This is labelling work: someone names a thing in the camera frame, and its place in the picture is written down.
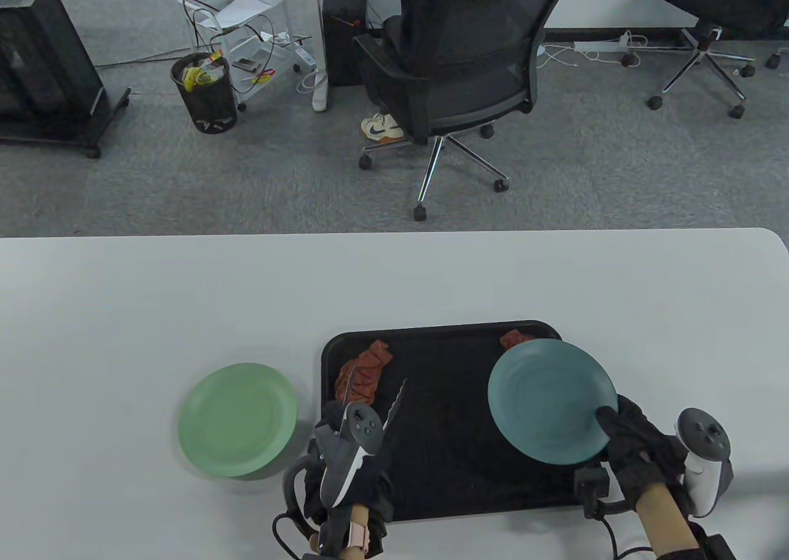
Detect person's right hand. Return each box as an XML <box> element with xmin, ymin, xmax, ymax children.
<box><xmin>595</xmin><ymin>395</ymin><xmax>688</xmax><ymax>511</ymax></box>

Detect person's left hand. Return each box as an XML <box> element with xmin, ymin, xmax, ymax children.
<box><xmin>302</xmin><ymin>400</ymin><xmax>395</xmax><ymax>527</ymax></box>

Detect grey tracking controller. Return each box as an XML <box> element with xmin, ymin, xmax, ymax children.
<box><xmin>314</xmin><ymin>401</ymin><xmax>386</xmax><ymax>506</ymax></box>
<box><xmin>675</xmin><ymin>408</ymin><xmax>734</xmax><ymax>517</ymax></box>

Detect red-handled metal kitchen tongs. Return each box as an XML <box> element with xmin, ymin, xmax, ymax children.
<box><xmin>342</xmin><ymin>378</ymin><xmax>409</xmax><ymax>434</ymax></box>

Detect teal blue plate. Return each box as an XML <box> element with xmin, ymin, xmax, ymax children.
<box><xmin>487</xmin><ymin>338</ymin><xmax>618</xmax><ymax>465</ymax></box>

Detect long red steak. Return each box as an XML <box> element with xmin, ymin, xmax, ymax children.
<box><xmin>334</xmin><ymin>340</ymin><xmax>393</xmax><ymax>403</ymax></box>

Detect green plate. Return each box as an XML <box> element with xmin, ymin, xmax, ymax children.
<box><xmin>178</xmin><ymin>363</ymin><xmax>299</xmax><ymax>479</ymax></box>

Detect person's right forearm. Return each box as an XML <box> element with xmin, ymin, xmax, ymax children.
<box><xmin>635</xmin><ymin>483</ymin><xmax>703</xmax><ymax>560</ymax></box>

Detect person's left forearm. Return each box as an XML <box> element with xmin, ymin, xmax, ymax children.
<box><xmin>308</xmin><ymin>504</ymin><xmax>389</xmax><ymax>560</ymax></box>

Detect black plastic tray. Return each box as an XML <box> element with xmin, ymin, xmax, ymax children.
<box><xmin>321</xmin><ymin>321</ymin><xmax>602</xmax><ymax>522</ymax></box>

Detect black mesh waste bin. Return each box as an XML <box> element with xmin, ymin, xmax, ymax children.
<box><xmin>171</xmin><ymin>52</ymin><xmax>239</xmax><ymax>134</ymax></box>

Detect black mesh office chair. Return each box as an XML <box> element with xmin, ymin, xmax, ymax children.
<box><xmin>353</xmin><ymin>0</ymin><xmax>583</xmax><ymax>221</ymax></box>

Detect black computer tower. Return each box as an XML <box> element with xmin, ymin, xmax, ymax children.
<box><xmin>322</xmin><ymin>0</ymin><xmax>369</xmax><ymax>88</ymax></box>

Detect white paper sheets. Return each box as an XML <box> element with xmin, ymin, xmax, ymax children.
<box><xmin>213</xmin><ymin>0</ymin><xmax>275</xmax><ymax>30</ymax></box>

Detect black wheeled cabinet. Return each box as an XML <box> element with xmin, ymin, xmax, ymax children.
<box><xmin>0</xmin><ymin>0</ymin><xmax>132</xmax><ymax>159</ymax></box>

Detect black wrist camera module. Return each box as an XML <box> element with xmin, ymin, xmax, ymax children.
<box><xmin>574</xmin><ymin>466</ymin><xmax>636</xmax><ymax>519</ymax></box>

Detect white wire cart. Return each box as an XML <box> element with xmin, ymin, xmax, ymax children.
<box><xmin>166</xmin><ymin>0</ymin><xmax>318</xmax><ymax>112</ymax></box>

